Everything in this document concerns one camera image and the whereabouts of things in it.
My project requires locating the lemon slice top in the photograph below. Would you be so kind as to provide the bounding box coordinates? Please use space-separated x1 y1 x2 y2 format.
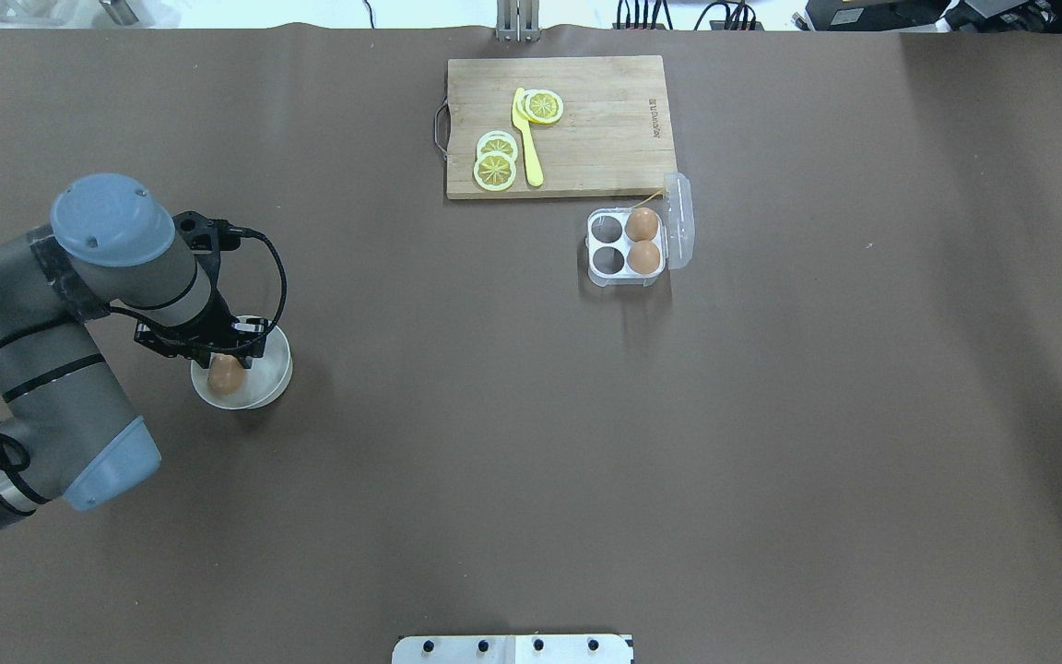
515 89 563 125

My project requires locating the brown egg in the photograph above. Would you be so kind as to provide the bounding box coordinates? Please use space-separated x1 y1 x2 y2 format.
626 207 661 243
626 240 662 276

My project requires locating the lemon slice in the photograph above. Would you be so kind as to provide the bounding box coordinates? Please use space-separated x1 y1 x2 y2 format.
515 89 563 125
476 130 519 160
473 150 517 192

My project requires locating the wooden cutting board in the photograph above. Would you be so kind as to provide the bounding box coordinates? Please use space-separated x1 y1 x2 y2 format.
445 55 678 200

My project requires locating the brown egg packed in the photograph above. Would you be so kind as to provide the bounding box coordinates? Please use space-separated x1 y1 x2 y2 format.
206 353 247 397

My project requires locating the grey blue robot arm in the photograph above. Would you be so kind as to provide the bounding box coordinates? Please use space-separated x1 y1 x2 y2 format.
0 173 292 530

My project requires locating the clear plastic egg box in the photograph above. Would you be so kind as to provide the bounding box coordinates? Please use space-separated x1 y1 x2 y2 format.
584 172 697 287

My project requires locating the white bowl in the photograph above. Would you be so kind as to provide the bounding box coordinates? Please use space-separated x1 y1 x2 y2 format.
190 327 292 410

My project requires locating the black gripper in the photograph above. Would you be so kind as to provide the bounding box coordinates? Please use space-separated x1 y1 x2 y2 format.
134 305 271 369

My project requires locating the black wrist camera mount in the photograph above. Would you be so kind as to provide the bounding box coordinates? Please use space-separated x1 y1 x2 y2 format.
172 211 242 282

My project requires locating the lemon slice middle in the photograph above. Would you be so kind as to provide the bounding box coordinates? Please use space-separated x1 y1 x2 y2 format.
476 130 519 160

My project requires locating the brown egg lower right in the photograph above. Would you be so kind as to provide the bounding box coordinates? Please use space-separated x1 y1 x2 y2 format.
626 240 662 276

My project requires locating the aluminium frame post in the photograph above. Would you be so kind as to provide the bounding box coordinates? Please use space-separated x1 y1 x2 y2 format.
494 0 542 42

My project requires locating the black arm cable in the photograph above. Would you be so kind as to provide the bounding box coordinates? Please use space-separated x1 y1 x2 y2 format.
0 228 289 504

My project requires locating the brown egg upper right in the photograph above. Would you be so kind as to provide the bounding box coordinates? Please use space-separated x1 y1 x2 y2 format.
626 207 661 243

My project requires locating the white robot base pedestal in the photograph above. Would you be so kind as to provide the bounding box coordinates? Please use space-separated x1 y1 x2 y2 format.
391 634 635 663

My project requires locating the lemon slice bottom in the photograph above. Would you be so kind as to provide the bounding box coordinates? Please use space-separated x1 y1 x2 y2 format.
473 150 517 192

